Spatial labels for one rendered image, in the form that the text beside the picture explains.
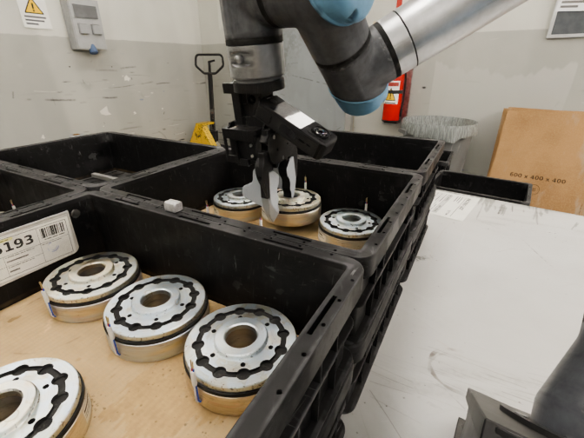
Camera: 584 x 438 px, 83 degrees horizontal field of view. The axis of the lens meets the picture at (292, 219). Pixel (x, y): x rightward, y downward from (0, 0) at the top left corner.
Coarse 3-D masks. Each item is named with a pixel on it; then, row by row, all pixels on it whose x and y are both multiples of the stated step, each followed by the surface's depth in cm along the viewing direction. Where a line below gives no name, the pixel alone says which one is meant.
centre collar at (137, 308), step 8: (152, 288) 36; (160, 288) 36; (168, 288) 36; (136, 296) 35; (144, 296) 35; (176, 296) 35; (136, 304) 34; (168, 304) 34; (176, 304) 35; (136, 312) 33; (144, 312) 33; (152, 312) 33; (160, 312) 33
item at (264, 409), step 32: (96, 192) 46; (0, 224) 37; (192, 224) 37; (224, 224) 36; (320, 256) 30; (352, 288) 26; (288, 352) 20; (320, 352) 22; (288, 384) 18; (256, 416) 17; (288, 416) 19
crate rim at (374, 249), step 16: (192, 160) 61; (304, 160) 61; (320, 160) 61; (144, 176) 52; (416, 176) 52; (112, 192) 46; (128, 192) 46; (416, 192) 49; (400, 208) 41; (240, 224) 36; (400, 224) 41; (288, 240) 33; (304, 240) 34; (368, 240) 33; (384, 240) 34; (352, 256) 30; (368, 256) 30; (368, 272) 31
